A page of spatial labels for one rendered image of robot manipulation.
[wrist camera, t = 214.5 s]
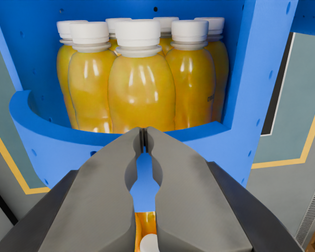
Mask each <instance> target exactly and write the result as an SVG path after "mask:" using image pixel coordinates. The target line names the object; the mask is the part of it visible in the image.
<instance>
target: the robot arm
mask: <svg viewBox="0 0 315 252"><path fill-rule="evenodd" d="M144 139H145V150H146V153H148V154H149V155H150V156H151V158H152V177H153V179H154V180H155V181H156V182H157V184H158V185H159V187H160V188H159V190H158V192H157V193H156V195H155V222H156V234H157V244H158V249H159V252H305V251H304V249H303V248H302V247H301V245H300V244H299V243H298V241H297V240H296V239H295V238H294V236H293V235H292V234H291V233H290V231H289V230H288V229H287V228H286V227H285V226H284V225H283V223H282V222H281V221H280V220H279V219H278V218H277V217H276V216H275V215H274V214H273V213H272V212H271V211H270V210H269V209H268V208H267V207H266V206H265V205H264V204H262V203H261V202H260V201H259V200H258V199H257V198H256V197H255V196H253V195H252V194H251V193H250V192H249V191H248V190H246V189H245V188H244V187H243V186H242V185H241V184H240V183H238V182H237V181H236V180H235V179H234V178H233V177H232V176H230V175H229V174H228V173H227V172H226V171H225V170H224V169H222V168H221V167H220V166H219V165H218V164H217V163H216V162H214V161H210V162H208V161H207V160H206V159H205V158H204V157H202V156H201V155H200V154H199V153H198V152H197V151H195V150H194V149H193V148H191V147H190V146H188V145H186V144H184V143H183V142H181V141H179V140H177V139H175V138H173V137H171V136H169V135H168V134H166V133H164V132H162V131H160V130H158V129H156V128H154V127H152V126H148V127H143V128H141V127H135V128H132V129H131V130H129V131H128V132H126V133H124V134H123V135H121V136H120V137H118V138H117V139H115V140H113V141H112V142H110V143H109V144H107V145H106V146H104V147H103V148H101V149H100V150H99V151H97V152H96V153H95V154H94V155H92V156H91V157H90V158H89V159H88V160H87V161H86V162H85V163H84V164H83V165H82V166H81V167H80V168H79V169H78V170H70V171H69V172H68V173H67V174H66V175H65V176H64V177H63V178H62V179H61V180H60V181H59V182H58V183H57V184H56V185H55V186H54V187H53V188H52V189H51V190H50V191H49V192H48V193H47V194H46V195H45V196H44V197H43V198H42V199H41V200H40V201H39V202H38V203H37V204H36V205H35V206H34V207H33V208H32V209H31V210H30V211H29V212H28V213H27V214H25V215H24V216H23V217H22V218H21V219H20V220H19V221H18V222H17V223H16V224H15V226H14V227H13V228H12V229H11V230H10V231H9V232H8V233H7V234H6V235H5V236H4V238H3V239H2V240H1V241H0V252H135V245H136V229H137V225H136V217H135V209H134V200H133V197H132V195H131V194H130V190H131V188H132V186H133V185H134V183H135V182H136V181H137V179H138V172H137V159H138V157H139V156H140V155H141V154H142V153H144Z"/></svg>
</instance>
